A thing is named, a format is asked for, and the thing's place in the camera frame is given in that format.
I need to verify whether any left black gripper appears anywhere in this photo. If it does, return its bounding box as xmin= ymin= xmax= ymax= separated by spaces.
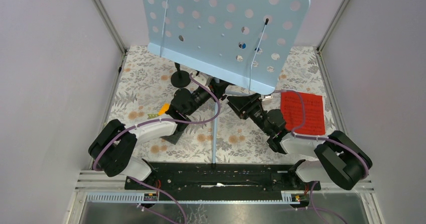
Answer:
xmin=186 ymin=78 xmax=230 ymax=116

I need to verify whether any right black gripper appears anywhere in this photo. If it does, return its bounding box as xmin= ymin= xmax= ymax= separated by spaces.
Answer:
xmin=228 ymin=92 xmax=272 ymax=136

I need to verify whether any red sheet music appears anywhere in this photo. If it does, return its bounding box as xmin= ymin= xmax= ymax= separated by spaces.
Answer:
xmin=280 ymin=91 xmax=326 ymax=135

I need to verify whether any light blue music stand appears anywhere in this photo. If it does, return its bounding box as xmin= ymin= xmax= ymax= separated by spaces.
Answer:
xmin=139 ymin=0 xmax=311 ymax=169

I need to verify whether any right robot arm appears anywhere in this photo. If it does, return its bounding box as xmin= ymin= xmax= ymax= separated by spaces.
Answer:
xmin=227 ymin=90 xmax=373 ymax=190

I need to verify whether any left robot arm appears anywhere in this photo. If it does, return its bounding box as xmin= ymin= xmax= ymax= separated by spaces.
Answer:
xmin=88 ymin=85 xmax=225 ymax=189

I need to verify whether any orange toy block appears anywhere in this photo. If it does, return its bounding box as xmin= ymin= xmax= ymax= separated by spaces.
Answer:
xmin=158 ymin=103 xmax=170 ymax=116

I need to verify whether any dark grey building baseplate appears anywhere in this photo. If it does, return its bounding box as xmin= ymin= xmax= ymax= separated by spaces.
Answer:
xmin=161 ymin=116 xmax=189 ymax=145

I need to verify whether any yellow-green transparent piece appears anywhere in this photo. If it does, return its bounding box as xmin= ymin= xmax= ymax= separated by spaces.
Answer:
xmin=147 ymin=114 xmax=159 ymax=120

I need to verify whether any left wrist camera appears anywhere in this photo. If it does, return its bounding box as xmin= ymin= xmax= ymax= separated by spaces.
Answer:
xmin=193 ymin=72 xmax=212 ymax=87

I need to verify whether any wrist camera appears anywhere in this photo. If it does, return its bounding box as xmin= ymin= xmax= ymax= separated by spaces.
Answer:
xmin=193 ymin=72 xmax=212 ymax=87
xmin=261 ymin=94 xmax=273 ymax=101

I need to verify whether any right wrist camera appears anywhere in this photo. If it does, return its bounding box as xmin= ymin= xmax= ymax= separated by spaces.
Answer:
xmin=261 ymin=94 xmax=273 ymax=101

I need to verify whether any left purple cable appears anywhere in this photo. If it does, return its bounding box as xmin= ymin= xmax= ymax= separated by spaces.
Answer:
xmin=92 ymin=73 xmax=222 ymax=173

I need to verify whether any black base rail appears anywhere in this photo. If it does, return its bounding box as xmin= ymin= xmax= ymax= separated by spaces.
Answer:
xmin=143 ymin=162 xmax=321 ymax=200

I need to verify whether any grey cable duct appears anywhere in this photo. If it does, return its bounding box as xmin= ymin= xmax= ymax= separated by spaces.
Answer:
xmin=86 ymin=191 xmax=301 ymax=204

